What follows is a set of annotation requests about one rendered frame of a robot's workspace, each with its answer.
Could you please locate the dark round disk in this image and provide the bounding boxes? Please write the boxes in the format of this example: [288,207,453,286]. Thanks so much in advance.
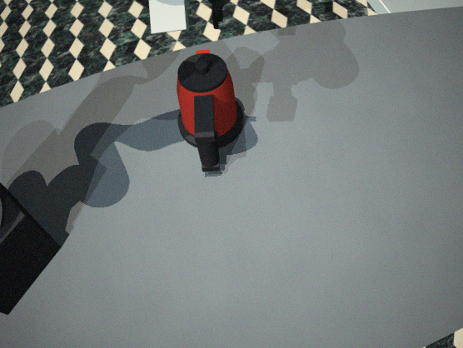
[177,100,243,148]

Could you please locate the red kettle with grey lid and handle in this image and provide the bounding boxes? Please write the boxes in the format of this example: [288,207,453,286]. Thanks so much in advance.
[177,49,236,172]

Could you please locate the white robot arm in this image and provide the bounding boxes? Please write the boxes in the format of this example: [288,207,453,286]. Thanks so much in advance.
[149,0,189,34]

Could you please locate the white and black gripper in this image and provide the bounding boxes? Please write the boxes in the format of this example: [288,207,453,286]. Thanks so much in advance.
[138,0,231,29]

